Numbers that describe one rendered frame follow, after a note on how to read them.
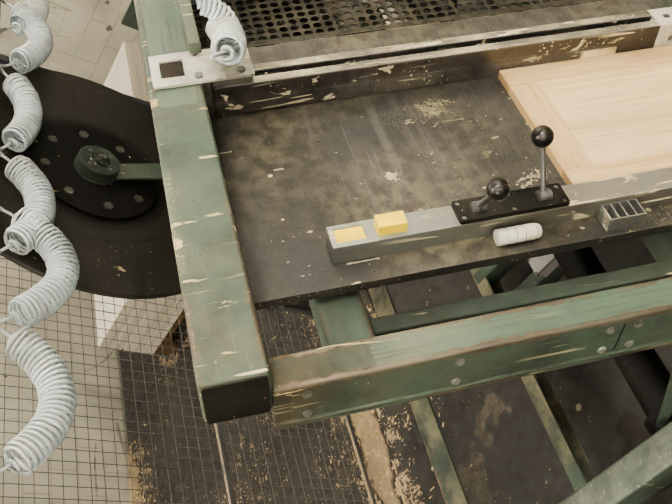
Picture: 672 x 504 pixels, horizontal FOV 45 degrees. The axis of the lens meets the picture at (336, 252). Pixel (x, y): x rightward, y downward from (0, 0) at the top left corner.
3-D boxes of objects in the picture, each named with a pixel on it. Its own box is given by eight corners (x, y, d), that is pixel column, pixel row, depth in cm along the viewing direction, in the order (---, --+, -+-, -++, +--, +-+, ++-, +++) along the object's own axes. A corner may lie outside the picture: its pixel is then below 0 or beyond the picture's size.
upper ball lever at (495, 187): (489, 217, 139) (516, 195, 126) (468, 221, 138) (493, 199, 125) (483, 196, 140) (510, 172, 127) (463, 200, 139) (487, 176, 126)
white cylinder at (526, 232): (497, 250, 138) (541, 242, 139) (500, 238, 136) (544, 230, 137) (491, 237, 140) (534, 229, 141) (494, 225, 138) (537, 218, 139)
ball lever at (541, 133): (559, 202, 139) (558, 125, 134) (538, 206, 138) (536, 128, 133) (548, 197, 142) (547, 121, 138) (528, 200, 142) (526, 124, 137)
